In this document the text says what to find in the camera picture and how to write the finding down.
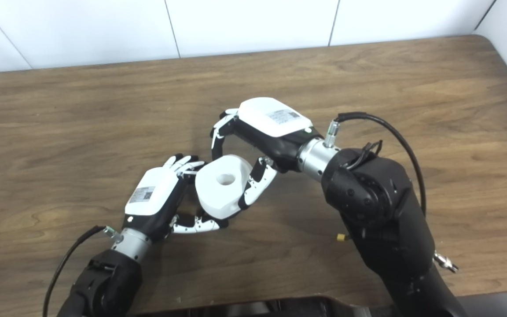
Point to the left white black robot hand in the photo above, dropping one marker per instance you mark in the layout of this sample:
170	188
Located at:
154	193

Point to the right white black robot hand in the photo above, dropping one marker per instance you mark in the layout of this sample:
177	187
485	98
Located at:
271	119

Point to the round white piece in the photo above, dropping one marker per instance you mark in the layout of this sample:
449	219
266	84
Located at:
218	198

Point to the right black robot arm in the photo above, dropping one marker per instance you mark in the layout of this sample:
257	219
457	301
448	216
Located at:
376	207

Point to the black robot torso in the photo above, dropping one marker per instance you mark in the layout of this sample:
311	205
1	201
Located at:
280	309

